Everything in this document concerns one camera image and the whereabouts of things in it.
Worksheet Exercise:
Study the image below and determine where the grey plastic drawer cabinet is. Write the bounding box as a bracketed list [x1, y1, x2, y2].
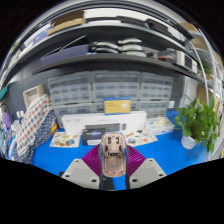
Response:
[47, 71, 94, 118]
[139, 72, 174, 118]
[91, 70, 142, 113]

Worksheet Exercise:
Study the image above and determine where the white metal rack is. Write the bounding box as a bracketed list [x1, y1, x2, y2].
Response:
[181, 23, 224, 159]

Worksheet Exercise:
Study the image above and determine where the small purple object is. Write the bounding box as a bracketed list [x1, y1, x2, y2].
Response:
[1, 112, 13, 130]

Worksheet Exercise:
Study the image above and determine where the small teal box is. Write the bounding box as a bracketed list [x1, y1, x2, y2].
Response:
[0, 86, 8, 101]

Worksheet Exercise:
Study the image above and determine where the yellow blue carton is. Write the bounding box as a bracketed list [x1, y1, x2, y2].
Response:
[103, 96, 132, 116]

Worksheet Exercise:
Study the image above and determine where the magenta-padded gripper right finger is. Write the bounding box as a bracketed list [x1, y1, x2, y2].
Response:
[125, 143, 167, 190]

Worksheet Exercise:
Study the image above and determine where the long white keyboard box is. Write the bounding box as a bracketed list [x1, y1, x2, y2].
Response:
[61, 110, 148, 137]

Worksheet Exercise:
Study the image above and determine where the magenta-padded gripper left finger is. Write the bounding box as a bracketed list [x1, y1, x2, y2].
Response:
[61, 143, 103, 191]

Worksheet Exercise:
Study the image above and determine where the dark wall shelf unit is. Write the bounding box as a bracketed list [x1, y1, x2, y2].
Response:
[6, 8, 214, 88]

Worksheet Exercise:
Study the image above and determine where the pink translucent computer mouse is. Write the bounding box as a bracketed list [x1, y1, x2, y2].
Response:
[100, 132, 129, 178]

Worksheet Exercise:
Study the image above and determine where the white framed board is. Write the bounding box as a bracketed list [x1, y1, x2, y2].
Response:
[22, 84, 45, 110]

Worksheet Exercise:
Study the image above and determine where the navy dotted cloth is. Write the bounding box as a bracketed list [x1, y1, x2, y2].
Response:
[19, 109, 58, 164]

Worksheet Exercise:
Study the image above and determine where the small colourful sticker sheet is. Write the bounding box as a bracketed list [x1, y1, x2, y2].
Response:
[49, 131, 81, 148]

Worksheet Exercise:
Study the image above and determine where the white blue glove box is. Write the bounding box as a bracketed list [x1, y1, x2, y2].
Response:
[145, 116, 175, 136]

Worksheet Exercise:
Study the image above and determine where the small black box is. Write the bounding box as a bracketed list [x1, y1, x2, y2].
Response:
[81, 128, 107, 147]

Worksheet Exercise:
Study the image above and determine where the green plant in white pot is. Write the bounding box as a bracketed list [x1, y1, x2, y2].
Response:
[174, 94, 221, 155]

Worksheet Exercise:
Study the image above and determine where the white red-patterned cloth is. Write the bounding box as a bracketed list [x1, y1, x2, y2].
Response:
[16, 94, 54, 158]

